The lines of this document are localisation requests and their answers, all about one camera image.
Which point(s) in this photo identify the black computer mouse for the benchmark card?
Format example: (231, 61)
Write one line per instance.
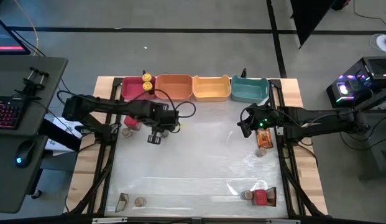
(25, 152)

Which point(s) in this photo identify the yellow plastic bin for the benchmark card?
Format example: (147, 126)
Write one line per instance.
(211, 90)

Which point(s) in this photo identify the pink plastic bin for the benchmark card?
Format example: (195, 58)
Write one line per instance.
(132, 88)

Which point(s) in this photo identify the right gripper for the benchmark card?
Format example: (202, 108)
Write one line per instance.
(258, 116)

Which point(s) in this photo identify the small cork-lidded glass jar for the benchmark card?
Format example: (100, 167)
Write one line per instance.
(140, 202)
(126, 132)
(261, 152)
(247, 195)

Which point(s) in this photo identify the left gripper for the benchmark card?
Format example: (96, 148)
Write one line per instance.
(168, 119)

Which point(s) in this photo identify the teal plastic bin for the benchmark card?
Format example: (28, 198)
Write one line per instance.
(248, 90)

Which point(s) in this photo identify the white floor fan stand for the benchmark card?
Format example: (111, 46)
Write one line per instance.
(383, 42)

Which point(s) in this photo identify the orange plastic bin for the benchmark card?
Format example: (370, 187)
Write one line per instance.
(174, 88)

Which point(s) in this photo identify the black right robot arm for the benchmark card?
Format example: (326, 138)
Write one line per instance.
(320, 119)

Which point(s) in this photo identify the black desk support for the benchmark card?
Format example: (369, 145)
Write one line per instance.
(60, 135)

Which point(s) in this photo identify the white printed paper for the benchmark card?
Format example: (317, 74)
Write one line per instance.
(66, 127)

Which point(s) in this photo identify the black clamp holder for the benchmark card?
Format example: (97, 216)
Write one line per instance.
(31, 85)

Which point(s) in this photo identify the yellow round objects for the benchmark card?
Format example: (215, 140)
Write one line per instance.
(147, 86)

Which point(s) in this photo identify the grey desk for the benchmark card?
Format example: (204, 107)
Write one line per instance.
(12, 186)

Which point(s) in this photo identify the black curtain partition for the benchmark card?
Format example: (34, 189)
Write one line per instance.
(307, 18)

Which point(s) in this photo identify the orange-brown spice packet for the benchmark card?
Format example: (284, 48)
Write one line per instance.
(272, 196)
(122, 202)
(264, 138)

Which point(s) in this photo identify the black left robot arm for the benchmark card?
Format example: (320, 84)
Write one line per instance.
(102, 107)

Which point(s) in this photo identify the backlit keyboard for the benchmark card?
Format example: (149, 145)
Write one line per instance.
(6, 112)

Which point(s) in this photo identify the black lit computer tower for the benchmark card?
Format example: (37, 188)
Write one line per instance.
(376, 67)

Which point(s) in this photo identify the silver frame bracket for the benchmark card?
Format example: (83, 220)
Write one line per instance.
(283, 221)
(109, 220)

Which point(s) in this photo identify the red spice tin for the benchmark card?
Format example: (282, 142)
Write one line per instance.
(132, 123)
(260, 197)

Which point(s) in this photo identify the desk monitor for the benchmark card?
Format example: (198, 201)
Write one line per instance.
(3, 37)

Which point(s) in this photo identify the black table frame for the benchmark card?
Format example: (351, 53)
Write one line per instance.
(168, 221)

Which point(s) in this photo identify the black desk caster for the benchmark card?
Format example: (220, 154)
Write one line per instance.
(36, 194)

